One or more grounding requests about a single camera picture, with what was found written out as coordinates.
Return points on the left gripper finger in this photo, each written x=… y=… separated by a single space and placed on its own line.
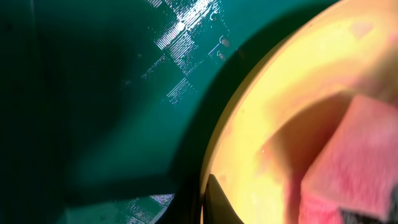
x=216 y=207

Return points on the yellow plate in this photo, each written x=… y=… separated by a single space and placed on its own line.
x=290 y=105

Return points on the pink sponge with dark scourer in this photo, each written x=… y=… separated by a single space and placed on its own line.
x=357 y=169

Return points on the teal plastic tray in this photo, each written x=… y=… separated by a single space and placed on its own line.
x=107 y=106

